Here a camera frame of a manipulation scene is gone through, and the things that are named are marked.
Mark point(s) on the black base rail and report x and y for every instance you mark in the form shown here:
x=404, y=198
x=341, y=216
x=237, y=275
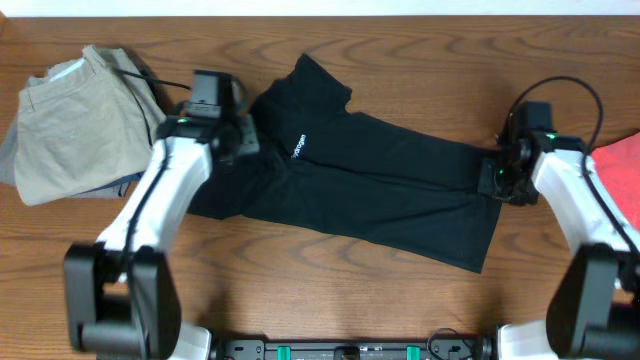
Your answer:
x=443, y=344

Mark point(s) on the red cloth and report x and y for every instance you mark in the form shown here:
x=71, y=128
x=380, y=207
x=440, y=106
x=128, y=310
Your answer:
x=618, y=168

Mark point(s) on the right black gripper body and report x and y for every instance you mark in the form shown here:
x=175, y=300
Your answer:
x=498, y=182

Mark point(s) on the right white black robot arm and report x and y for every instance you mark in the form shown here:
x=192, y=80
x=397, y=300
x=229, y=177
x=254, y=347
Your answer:
x=583, y=321

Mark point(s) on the black t-shirt with logo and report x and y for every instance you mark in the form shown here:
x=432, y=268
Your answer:
x=345, y=173

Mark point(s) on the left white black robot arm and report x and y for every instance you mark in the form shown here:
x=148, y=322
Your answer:
x=121, y=300

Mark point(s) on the folded beige khaki pants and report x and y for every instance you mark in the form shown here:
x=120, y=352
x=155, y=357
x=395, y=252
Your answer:
x=75, y=135

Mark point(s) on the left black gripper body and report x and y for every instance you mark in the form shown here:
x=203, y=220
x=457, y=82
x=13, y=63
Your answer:
x=241, y=136

